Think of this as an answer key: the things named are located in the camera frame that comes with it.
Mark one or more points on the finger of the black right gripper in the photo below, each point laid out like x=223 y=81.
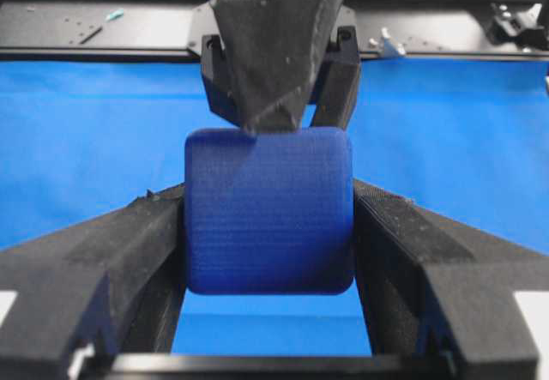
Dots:
x=270 y=59
x=336 y=90

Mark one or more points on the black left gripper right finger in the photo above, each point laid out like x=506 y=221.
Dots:
x=429 y=283

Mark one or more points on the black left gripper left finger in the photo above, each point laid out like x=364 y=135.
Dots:
x=115 y=280

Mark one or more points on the blue block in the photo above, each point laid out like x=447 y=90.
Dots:
x=268 y=214

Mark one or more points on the blue table cloth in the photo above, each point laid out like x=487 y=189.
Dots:
x=466 y=139

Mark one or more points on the black aluminium frame rail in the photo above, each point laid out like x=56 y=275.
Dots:
x=172 y=30

